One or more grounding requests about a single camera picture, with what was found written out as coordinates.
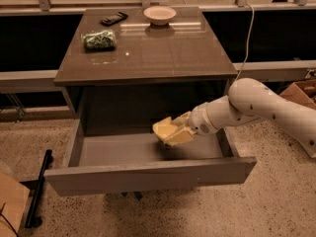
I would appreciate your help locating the open grey top drawer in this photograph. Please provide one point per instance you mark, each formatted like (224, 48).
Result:
(113, 149)

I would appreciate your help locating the black remote control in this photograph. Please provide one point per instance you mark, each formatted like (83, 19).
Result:
(113, 19)

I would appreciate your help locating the white bowl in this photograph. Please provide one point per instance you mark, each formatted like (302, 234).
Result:
(159, 15)

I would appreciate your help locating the yellow sponge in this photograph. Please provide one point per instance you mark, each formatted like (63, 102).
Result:
(164, 128)

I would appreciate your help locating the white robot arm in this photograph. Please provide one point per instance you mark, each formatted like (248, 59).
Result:
(247, 100)

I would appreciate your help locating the green snack bag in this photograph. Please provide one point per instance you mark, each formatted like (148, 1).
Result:
(102, 39)

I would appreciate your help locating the black metal bar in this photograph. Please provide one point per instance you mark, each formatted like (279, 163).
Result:
(36, 186)

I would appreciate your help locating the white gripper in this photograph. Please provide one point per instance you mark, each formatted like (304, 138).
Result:
(199, 119)

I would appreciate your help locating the brown cardboard box left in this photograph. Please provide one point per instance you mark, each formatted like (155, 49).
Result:
(13, 200)

